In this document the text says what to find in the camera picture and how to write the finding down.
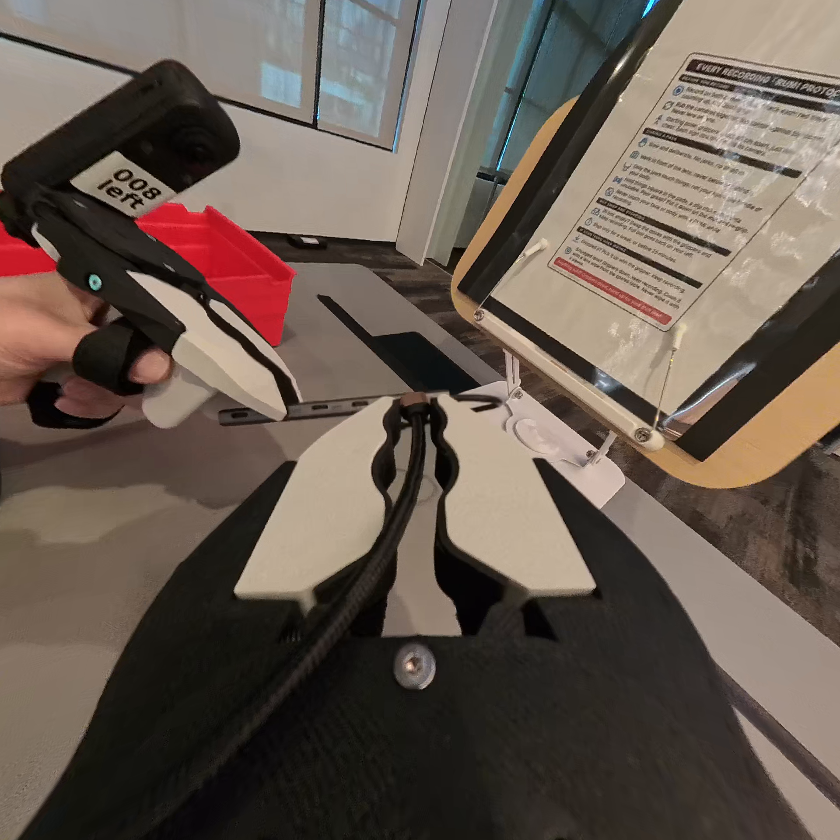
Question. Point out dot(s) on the red plastic bin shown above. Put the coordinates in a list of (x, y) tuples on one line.
[(243, 275)]

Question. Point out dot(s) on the glass window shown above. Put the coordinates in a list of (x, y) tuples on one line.
[(358, 65)]

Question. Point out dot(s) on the clear acrylic sheet holder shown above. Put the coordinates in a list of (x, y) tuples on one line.
[(590, 315)]

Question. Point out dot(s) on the person's left hand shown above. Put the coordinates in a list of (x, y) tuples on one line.
[(39, 328)]

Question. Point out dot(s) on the printed instruction sheet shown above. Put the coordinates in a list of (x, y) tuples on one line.
[(689, 197)]

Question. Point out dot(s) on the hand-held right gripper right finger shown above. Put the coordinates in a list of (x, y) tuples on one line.
[(512, 518)]

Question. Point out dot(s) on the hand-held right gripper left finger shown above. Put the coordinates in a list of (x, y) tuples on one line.
[(315, 518)]

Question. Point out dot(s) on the wooden board with black border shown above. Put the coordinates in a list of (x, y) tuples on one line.
[(741, 459)]

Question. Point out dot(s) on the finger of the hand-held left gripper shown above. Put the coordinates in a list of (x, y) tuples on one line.
[(229, 367), (256, 338)]

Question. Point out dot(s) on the white metal stand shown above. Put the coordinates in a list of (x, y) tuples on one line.
[(577, 472)]

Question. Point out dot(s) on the grey usb hub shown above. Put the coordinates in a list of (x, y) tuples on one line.
[(341, 406)]

